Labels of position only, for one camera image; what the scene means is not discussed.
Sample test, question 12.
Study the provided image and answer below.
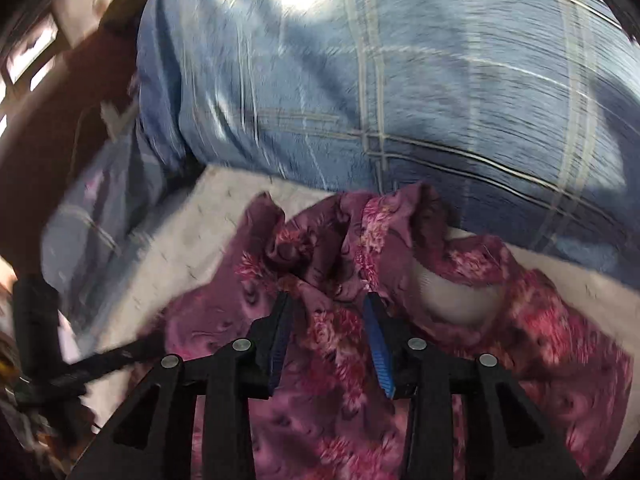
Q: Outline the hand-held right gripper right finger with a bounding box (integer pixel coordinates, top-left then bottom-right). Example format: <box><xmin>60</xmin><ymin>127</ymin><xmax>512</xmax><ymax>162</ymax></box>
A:
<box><xmin>362</xmin><ymin>291</ymin><xmax>586</xmax><ymax>480</ymax></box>

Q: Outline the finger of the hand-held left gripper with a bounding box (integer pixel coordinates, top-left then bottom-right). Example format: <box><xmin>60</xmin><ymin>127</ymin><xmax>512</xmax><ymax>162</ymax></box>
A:
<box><xmin>65</xmin><ymin>335</ymin><xmax>168</xmax><ymax>386</ymax></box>

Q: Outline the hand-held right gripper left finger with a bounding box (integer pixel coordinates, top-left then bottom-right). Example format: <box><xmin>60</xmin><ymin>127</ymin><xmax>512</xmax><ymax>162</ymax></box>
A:
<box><xmin>70</xmin><ymin>290</ymin><xmax>297</xmax><ymax>480</ymax></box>

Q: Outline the purple floral garment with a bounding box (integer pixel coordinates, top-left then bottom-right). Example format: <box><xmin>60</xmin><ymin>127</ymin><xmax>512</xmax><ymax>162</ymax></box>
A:
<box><xmin>145</xmin><ymin>182</ymin><xmax>633</xmax><ymax>480</ymax></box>

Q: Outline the blue plaid floral pillow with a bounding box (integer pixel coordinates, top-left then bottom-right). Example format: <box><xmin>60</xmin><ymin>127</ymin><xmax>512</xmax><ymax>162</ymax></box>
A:
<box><xmin>40</xmin><ymin>105</ymin><xmax>201</xmax><ymax>331</ymax></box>

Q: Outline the white leaf print bedsheet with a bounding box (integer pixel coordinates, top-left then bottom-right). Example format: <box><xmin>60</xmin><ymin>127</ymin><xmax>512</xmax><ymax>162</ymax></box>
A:
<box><xmin>75</xmin><ymin>165</ymin><xmax>640</xmax><ymax>480</ymax></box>

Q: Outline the dark wooden headboard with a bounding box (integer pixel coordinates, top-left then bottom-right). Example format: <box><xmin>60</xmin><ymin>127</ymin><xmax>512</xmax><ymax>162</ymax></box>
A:
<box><xmin>0</xmin><ymin>10</ymin><xmax>166</xmax><ymax>281</ymax></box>

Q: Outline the blue plaid quilt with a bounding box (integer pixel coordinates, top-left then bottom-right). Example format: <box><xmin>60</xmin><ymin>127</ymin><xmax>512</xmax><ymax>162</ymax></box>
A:
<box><xmin>135</xmin><ymin>0</ymin><xmax>640</xmax><ymax>286</ymax></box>

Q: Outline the wall picture frame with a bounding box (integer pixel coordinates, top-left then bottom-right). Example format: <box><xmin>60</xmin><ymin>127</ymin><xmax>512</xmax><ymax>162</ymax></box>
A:
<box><xmin>5</xmin><ymin>22</ymin><xmax>60</xmax><ymax>86</ymax></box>
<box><xmin>29</xmin><ymin>57</ymin><xmax>57</xmax><ymax>92</ymax></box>

